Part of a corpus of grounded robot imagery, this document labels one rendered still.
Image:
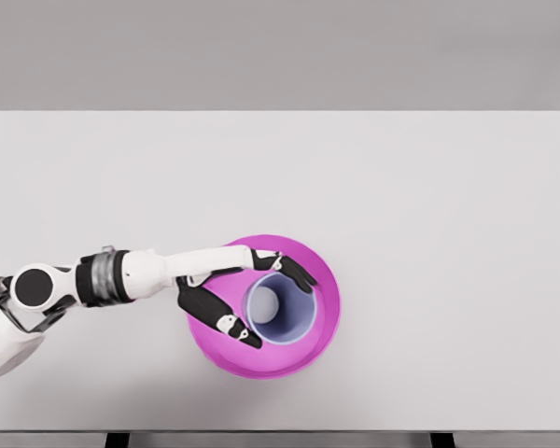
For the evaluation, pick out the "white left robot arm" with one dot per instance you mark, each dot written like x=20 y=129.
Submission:
x=140 y=275

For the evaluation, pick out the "lavender cup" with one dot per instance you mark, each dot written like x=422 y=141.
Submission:
x=287 y=312

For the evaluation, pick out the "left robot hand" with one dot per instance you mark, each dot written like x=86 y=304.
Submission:
x=205 y=262

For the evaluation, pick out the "magenta plate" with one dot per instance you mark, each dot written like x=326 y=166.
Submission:
x=317 y=345

